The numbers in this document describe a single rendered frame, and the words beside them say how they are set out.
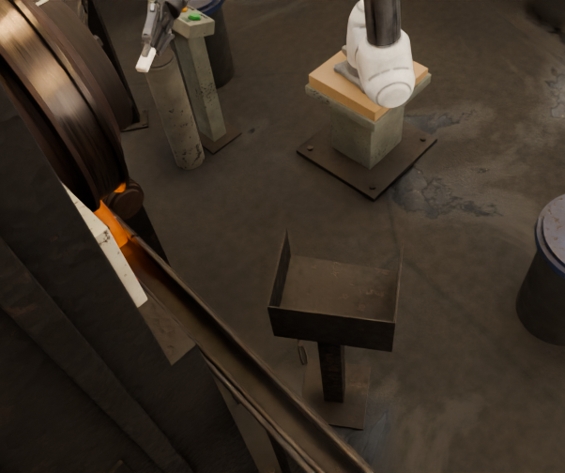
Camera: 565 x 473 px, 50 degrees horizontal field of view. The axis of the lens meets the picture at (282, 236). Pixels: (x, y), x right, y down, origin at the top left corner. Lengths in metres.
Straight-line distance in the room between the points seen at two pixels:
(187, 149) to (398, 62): 0.95
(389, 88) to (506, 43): 1.25
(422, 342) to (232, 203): 0.89
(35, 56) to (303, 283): 0.76
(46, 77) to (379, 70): 1.12
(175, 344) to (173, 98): 1.32
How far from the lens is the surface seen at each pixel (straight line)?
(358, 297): 1.40
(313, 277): 1.42
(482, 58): 2.94
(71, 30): 1.11
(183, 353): 1.07
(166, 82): 2.20
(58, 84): 0.99
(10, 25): 1.02
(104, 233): 0.77
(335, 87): 2.16
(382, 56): 1.85
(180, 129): 2.35
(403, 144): 2.49
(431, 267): 2.16
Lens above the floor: 1.82
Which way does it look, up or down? 54 degrees down
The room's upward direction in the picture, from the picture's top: 9 degrees counter-clockwise
